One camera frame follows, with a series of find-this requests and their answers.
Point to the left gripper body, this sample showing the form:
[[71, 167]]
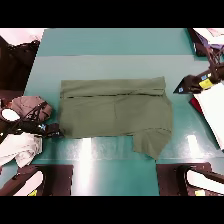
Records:
[[51, 129]]

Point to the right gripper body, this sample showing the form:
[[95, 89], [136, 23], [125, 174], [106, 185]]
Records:
[[189, 84]]

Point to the green shirt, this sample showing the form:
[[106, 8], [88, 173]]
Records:
[[116, 113]]

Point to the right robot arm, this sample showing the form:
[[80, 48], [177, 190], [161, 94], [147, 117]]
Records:
[[213, 71]]

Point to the red garment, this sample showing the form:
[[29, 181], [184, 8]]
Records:
[[196, 105]]

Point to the grey-brown garment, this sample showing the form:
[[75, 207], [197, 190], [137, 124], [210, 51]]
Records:
[[28, 104]]

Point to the white garment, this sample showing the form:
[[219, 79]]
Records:
[[211, 111], [18, 148]]

